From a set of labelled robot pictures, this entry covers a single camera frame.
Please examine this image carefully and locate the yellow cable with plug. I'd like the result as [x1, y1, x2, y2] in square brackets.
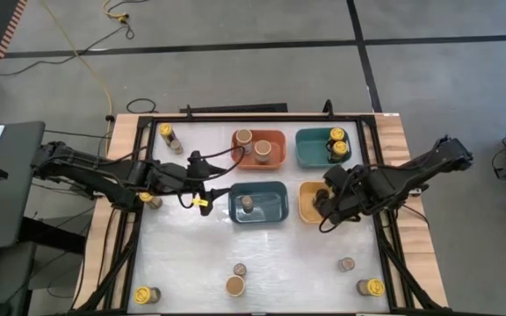
[102, 0, 130, 23]

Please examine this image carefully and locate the black desk leg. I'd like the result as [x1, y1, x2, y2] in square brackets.
[18, 216, 88, 256]

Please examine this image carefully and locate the yellow plastic bin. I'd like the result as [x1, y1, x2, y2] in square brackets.
[298, 180, 356, 225]

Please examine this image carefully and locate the orange plastic bin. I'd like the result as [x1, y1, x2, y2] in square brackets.
[230, 128, 288, 170]

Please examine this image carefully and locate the long yellow cable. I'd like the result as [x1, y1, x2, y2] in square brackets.
[40, 0, 114, 146]

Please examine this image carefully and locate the furikake jar black lid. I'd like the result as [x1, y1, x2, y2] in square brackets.
[314, 190, 331, 210]

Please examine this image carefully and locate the long black cable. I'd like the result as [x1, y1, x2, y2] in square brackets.
[0, 21, 136, 78]

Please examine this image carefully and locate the teal plastic bin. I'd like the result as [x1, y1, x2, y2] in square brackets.
[294, 126, 353, 169]

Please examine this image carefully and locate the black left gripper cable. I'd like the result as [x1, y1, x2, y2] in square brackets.
[199, 146, 248, 181]

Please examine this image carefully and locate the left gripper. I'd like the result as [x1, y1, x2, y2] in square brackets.
[164, 150, 233, 217]

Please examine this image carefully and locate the yellow-lid spice jar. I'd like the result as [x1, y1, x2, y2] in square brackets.
[158, 123, 178, 148]
[133, 285, 163, 305]
[328, 126, 347, 144]
[138, 191, 163, 211]
[329, 140, 350, 164]
[356, 277, 387, 298]

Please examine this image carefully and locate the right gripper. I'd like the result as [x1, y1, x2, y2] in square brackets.
[315, 165, 371, 227]

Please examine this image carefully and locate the blue plastic bin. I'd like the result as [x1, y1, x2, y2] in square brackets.
[228, 180, 290, 225]

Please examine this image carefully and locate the grey desk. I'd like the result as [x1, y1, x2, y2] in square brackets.
[0, 120, 47, 252]

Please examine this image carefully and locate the black looped cable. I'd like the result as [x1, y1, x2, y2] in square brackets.
[126, 97, 158, 115]

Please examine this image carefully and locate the chili onion seasoning can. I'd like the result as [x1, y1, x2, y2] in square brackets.
[225, 275, 247, 298]
[235, 128, 255, 155]
[253, 140, 273, 166]

